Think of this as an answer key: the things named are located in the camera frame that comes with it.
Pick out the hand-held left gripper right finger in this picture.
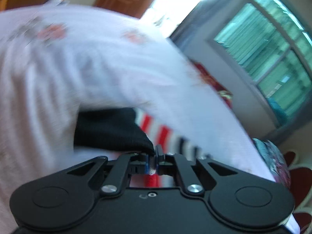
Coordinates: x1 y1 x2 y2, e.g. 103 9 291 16
155 145 238 196

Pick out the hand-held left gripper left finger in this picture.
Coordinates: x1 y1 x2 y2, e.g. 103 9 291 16
67 151 156 196

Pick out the red white black striped sweater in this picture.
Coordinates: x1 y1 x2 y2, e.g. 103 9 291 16
74 108 212 188

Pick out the red pillow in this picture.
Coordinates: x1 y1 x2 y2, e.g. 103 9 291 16
190 62 234 108

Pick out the white floral bed sheet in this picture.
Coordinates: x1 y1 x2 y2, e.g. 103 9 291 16
0 4 301 234

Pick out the red floral floor mat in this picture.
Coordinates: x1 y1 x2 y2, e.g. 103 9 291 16
283 151 312 232

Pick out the green glass window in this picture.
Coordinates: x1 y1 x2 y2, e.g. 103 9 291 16
207 0 312 128

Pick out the bright small window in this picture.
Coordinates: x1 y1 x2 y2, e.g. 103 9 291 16
141 0 225 39

